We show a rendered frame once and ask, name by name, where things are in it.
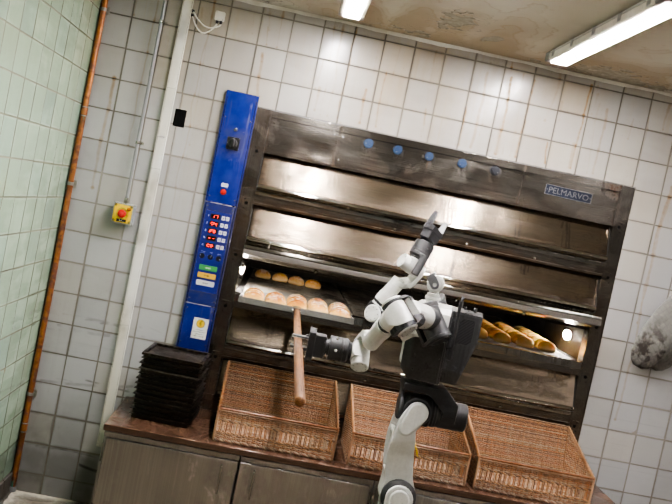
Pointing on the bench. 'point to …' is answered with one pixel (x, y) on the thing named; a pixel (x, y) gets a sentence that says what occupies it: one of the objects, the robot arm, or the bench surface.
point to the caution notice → (199, 328)
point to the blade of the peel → (292, 309)
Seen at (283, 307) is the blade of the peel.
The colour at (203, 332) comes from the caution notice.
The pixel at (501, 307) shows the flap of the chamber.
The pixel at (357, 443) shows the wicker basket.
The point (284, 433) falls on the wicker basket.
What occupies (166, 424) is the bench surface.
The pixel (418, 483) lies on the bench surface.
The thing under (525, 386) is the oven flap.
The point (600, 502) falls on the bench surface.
